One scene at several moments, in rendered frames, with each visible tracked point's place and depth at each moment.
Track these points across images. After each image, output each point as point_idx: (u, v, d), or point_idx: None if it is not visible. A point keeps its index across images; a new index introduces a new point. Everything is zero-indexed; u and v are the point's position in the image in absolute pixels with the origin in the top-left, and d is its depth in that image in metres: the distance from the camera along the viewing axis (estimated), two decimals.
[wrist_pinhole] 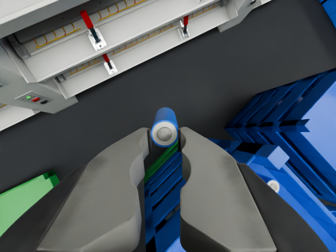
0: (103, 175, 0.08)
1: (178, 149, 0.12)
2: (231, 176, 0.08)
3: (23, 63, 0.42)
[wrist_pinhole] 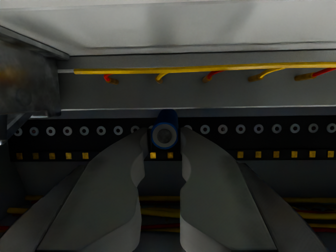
0: (103, 175, 0.08)
1: (178, 149, 0.12)
2: (231, 176, 0.08)
3: None
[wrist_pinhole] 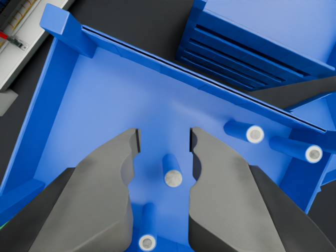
0: (93, 177, 0.08)
1: (189, 148, 0.12)
2: (242, 178, 0.08)
3: None
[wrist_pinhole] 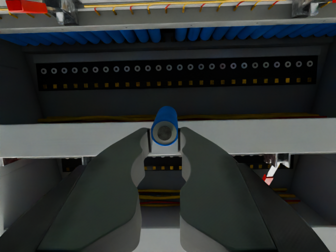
0: (103, 175, 0.08)
1: (178, 149, 0.12)
2: (231, 176, 0.08)
3: None
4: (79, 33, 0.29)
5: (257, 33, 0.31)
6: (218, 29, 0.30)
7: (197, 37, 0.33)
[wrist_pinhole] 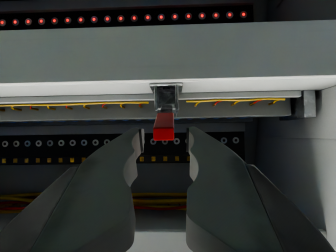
0: (96, 176, 0.08)
1: (186, 148, 0.12)
2: (239, 178, 0.08)
3: None
4: None
5: None
6: None
7: None
